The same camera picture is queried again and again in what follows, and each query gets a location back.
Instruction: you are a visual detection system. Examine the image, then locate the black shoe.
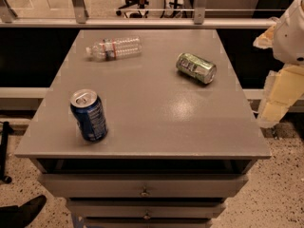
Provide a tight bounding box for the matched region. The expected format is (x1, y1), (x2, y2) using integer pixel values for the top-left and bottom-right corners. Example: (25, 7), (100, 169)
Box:
(0, 195), (47, 228)

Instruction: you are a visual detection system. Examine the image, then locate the metal railing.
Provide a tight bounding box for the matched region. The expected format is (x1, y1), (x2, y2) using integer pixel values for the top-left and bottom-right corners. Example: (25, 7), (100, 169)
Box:
(0, 0), (285, 29)

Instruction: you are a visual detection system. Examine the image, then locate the green soda can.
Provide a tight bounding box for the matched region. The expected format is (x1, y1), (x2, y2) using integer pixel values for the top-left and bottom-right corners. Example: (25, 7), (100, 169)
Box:
(176, 53), (217, 85)

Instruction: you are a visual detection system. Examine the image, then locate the grey drawer cabinet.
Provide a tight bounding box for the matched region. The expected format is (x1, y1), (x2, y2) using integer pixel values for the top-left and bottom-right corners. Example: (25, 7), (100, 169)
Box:
(16, 29), (270, 228)

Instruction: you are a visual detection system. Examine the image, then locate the clear plastic water bottle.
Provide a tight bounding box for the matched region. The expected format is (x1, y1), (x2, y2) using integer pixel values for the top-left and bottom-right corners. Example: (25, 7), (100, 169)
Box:
(85, 36), (142, 62)

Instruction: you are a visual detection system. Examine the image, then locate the black office chair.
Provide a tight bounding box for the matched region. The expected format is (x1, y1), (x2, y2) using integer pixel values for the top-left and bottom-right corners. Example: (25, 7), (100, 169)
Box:
(116, 0), (148, 18)

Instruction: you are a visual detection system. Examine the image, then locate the black stand with wheel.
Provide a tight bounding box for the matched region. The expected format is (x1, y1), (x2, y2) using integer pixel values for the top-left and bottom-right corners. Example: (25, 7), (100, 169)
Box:
(0, 122), (13, 184)

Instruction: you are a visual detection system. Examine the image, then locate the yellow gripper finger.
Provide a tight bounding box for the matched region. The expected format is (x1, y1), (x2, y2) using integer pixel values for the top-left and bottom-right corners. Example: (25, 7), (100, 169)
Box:
(257, 65), (304, 128)
(253, 26), (276, 49)

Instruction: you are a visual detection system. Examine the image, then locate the blue soda can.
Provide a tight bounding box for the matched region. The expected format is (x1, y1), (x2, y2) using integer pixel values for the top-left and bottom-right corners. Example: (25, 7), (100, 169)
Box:
(70, 89), (107, 142)

